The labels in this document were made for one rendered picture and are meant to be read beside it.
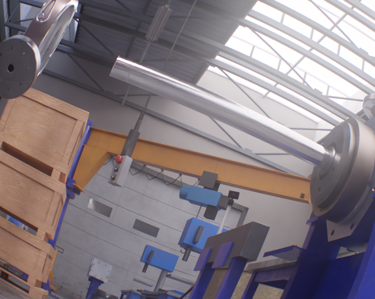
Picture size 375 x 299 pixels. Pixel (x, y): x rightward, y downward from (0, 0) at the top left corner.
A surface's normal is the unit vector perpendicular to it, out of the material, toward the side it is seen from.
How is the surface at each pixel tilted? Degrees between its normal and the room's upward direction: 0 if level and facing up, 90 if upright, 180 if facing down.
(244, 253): 90
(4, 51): 131
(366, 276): 90
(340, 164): 100
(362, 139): 69
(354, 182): 117
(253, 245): 90
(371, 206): 135
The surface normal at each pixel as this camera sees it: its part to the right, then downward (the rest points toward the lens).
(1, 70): -0.10, 0.40
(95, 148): -0.29, -0.39
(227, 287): 0.23, -0.22
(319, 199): -0.92, 0.17
